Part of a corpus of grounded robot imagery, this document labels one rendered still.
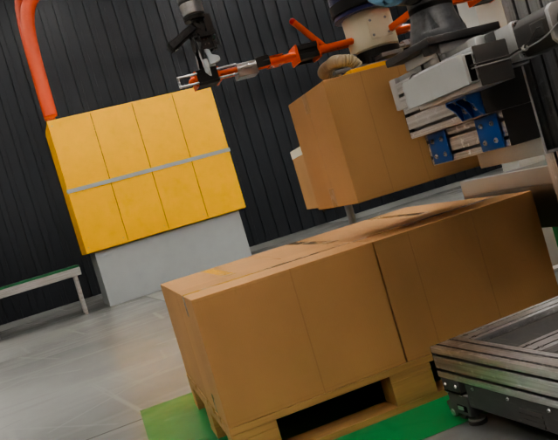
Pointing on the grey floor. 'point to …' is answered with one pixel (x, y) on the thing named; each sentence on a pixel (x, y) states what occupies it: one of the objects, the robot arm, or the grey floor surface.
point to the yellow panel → (150, 190)
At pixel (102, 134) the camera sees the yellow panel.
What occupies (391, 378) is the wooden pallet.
